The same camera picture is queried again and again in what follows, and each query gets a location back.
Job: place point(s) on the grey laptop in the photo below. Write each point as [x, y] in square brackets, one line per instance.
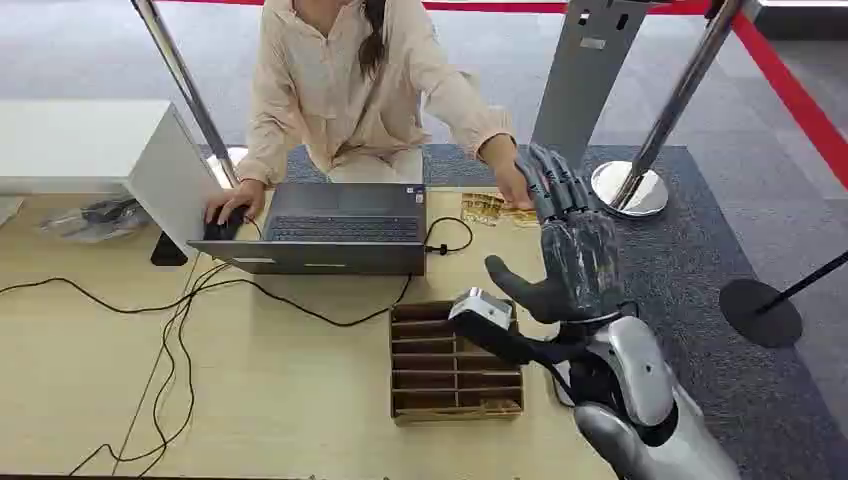
[344, 228]

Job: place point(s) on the black computer mouse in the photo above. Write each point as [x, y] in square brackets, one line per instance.
[222, 232]

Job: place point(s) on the grey kiosk pillar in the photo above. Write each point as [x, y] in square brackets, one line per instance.
[586, 73]

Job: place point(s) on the wooden card box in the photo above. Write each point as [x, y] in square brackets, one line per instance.
[424, 381]

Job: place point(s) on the red barrier belt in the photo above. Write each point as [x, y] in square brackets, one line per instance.
[795, 99]

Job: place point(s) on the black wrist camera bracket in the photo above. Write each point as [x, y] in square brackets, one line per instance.
[493, 341]

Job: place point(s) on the person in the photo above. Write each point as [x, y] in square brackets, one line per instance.
[331, 86]

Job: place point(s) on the chrome stanchion post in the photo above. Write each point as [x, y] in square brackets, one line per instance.
[669, 112]
[189, 89]

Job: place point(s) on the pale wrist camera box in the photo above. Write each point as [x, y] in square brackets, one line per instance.
[487, 306]

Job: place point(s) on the person's right hand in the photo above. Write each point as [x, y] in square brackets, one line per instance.
[235, 197]

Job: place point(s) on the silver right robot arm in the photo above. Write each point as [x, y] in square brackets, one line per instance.
[636, 371]

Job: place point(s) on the clear plastic bag with parts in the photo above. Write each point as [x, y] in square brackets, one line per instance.
[93, 222]

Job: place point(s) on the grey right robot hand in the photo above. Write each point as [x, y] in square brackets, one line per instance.
[580, 265]

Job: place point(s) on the person's left hand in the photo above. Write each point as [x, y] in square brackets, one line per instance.
[507, 172]

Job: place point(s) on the black round base stand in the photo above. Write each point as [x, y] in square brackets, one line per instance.
[758, 311]

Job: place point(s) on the black stand foot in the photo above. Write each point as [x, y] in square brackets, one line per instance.
[167, 255]

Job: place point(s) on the white desktop box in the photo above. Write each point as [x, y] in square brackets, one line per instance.
[79, 139]

